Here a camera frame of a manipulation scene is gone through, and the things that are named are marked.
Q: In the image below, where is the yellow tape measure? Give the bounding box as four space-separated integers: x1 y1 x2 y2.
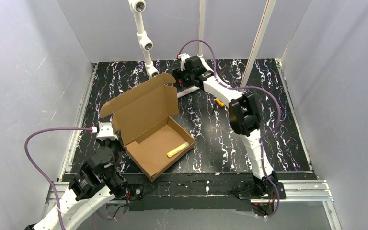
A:
215 98 226 107

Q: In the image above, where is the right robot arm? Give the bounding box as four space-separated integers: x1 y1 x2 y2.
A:
172 53 280 199

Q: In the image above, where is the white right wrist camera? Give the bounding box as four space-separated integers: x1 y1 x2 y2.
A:
177 53 191 71

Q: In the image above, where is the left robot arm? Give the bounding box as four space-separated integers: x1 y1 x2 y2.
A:
26 135 129 230

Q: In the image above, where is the white PVC pipe frame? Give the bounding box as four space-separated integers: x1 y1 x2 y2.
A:
127 0 277 99

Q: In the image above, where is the yellow rectangular block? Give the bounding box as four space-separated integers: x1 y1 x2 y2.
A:
167 142 189 158

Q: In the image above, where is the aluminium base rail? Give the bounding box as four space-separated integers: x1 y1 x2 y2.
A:
39 63 342 230

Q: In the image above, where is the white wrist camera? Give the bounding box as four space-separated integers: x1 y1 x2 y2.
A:
91 122 119 141
177 53 191 71

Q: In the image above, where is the brown cardboard box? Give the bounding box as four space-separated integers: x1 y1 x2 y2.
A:
100 73 196 181

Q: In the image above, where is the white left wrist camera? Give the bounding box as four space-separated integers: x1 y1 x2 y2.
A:
91 122 119 141

